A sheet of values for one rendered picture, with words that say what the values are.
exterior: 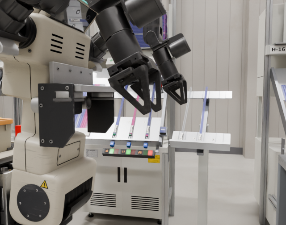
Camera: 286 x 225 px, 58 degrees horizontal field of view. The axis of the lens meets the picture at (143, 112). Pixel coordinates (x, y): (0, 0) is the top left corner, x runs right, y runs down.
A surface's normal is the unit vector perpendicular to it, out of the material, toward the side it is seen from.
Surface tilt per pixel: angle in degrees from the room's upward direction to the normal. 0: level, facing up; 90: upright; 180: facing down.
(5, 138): 92
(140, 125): 47
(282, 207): 90
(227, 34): 90
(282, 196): 90
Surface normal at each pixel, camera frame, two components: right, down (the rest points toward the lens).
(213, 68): -0.22, 0.07
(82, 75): 0.96, 0.02
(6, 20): 0.32, 0.71
